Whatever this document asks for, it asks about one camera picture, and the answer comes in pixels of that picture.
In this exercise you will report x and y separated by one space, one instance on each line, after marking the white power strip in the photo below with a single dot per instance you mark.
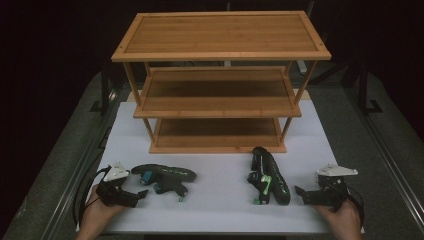
301 66

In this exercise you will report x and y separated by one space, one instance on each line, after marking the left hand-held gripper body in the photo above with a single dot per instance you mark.
116 195

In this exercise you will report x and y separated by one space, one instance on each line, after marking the black metal stand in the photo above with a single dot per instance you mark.
364 93
105 90

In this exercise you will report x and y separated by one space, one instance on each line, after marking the three-tier wooden shoe rack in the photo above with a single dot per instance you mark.
220 33

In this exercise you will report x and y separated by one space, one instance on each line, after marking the aluminium frame rail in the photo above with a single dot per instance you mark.
78 173
386 156

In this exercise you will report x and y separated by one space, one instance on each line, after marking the person's right hand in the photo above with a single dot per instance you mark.
345 223

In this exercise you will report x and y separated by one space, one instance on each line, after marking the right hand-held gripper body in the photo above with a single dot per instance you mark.
328 195

